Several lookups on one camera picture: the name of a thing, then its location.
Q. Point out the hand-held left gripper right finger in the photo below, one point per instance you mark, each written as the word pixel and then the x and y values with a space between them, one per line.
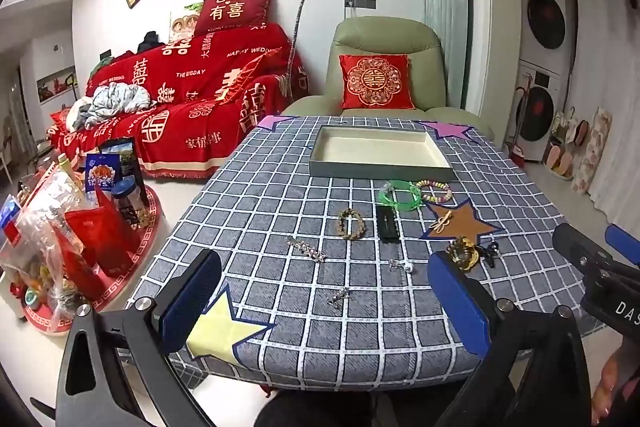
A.
pixel 460 307

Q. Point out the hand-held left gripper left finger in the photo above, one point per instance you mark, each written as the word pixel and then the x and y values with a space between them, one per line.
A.
pixel 192 302

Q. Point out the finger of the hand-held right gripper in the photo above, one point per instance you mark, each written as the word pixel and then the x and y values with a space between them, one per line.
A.
pixel 622 243
pixel 580 249

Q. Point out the black claw hair clip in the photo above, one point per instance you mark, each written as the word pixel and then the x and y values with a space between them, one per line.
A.
pixel 490 254

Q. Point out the gold dragonfly hair clip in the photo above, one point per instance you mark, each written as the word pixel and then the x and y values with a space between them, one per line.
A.
pixel 442 223

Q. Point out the black rectangular hair clip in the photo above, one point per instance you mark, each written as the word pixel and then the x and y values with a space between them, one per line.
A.
pixel 387 223

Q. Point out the green translucent bangle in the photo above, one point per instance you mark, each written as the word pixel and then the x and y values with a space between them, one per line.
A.
pixel 415 203

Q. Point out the silver rhinestone hair clip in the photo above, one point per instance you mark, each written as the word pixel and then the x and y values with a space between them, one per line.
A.
pixel 306 249

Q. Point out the grey tray with cream inside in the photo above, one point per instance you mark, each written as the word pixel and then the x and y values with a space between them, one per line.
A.
pixel 380 147

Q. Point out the person's right hand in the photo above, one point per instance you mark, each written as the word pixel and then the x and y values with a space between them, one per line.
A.
pixel 612 382

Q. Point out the yellow paper star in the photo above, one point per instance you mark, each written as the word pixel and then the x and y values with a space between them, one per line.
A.
pixel 220 332

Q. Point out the small silver earring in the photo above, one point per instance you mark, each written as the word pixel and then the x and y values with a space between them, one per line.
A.
pixel 400 264

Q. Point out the brown paper star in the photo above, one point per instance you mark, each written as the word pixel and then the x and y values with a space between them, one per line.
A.
pixel 465 222

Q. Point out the floral patterned board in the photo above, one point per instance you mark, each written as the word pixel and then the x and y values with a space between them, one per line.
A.
pixel 592 152

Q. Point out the row of slippers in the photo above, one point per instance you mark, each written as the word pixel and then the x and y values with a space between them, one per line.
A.
pixel 562 152

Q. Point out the red gift bag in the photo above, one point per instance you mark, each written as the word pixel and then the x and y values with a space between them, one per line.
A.
pixel 97 237

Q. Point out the red broom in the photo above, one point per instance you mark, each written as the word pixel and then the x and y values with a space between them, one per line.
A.
pixel 517 147

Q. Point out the grey checked tablecloth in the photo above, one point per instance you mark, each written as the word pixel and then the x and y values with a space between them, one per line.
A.
pixel 300 207

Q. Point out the white washing machine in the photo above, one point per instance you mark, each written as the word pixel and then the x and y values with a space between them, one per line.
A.
pixel 537 107

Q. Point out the blue gift box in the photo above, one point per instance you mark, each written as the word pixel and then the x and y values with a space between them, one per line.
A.
pixel 100 172

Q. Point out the dark printed bag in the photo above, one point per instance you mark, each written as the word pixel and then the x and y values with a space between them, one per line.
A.
pixel 122 154

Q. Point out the clear plastic bag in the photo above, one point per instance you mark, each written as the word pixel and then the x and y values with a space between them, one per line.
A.
pixel 45 217

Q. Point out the red covered sofa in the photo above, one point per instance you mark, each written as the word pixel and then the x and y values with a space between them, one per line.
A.
pixel 195 127

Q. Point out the pile of grey white clothes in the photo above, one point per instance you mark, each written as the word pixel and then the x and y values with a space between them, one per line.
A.
pixel 115 99

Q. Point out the white tumble dryer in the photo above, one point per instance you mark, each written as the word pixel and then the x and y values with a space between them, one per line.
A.
pixel 547 17

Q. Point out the red embroidered cushion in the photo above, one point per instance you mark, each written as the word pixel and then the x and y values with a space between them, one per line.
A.
pixel 375 79

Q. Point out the black garment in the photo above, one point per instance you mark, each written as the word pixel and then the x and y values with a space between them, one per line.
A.
pixel 148 43

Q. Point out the cartoon couple cushion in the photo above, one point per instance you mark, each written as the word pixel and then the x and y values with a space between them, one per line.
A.
pixel 182 24

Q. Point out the pale green armchair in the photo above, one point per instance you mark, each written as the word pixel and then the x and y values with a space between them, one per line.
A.
pixel 385 37

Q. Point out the red printed pillow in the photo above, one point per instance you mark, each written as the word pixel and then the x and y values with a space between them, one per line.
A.
pixel 232 9

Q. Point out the phone stand with tinsel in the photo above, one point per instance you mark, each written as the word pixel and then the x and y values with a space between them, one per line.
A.
pixel 298 22

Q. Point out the grey wall socket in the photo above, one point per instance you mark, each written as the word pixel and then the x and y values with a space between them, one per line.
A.
pixel 360 3

